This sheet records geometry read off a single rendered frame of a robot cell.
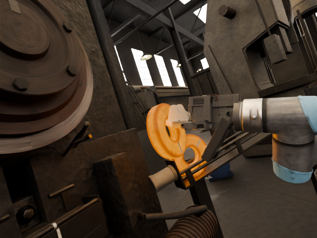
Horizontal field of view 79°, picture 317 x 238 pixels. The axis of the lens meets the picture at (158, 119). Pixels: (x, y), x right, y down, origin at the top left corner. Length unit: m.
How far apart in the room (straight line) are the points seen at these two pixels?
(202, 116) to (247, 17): 2.57
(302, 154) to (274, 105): 0.12
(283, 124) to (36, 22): 0.55
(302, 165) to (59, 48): 0.60
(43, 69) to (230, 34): 2.74
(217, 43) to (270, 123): 2.71
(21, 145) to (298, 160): 0.58
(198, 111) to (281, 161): 0.21
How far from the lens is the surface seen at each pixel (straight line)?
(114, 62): 5.08
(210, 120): 0.47
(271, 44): 2.62
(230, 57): 3.00
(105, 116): 0.85
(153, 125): 0.49
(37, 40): 0.50
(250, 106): 0.45
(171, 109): 0.52
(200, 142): 0.75
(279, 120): 0.44
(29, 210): 0.62
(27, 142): 0.51
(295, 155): 0.49
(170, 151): 0.50
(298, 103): 0.45
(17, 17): 0.51
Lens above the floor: 0.84
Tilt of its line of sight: 2 degrees up
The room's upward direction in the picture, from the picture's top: 18 degrees counter-clockwise
